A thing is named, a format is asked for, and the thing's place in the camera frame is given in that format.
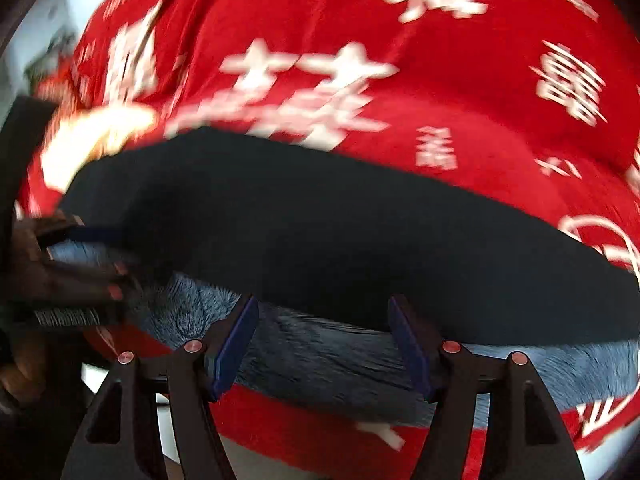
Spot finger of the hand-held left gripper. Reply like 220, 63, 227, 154
15, 212, 123, 253
30, 257, 143, 311

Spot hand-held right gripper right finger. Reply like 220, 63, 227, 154
389, 295, 586, 480

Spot black pants with grey lining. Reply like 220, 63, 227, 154
56, 127, 640, 428

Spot red printed blanket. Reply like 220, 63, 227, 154
15, 0, 640, 480

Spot person's left hand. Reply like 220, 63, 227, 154
0, 357, 38, 413

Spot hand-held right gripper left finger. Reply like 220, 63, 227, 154
60, 294, 260, 480

